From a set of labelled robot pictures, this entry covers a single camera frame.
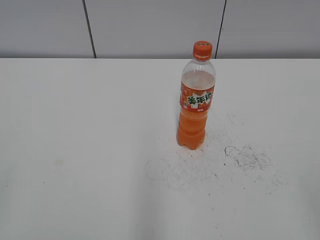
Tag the orange bottle cap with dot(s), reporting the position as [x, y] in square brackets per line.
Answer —
[202, 51]

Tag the orange soda plastic bottle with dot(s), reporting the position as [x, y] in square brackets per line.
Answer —
[198, 81]

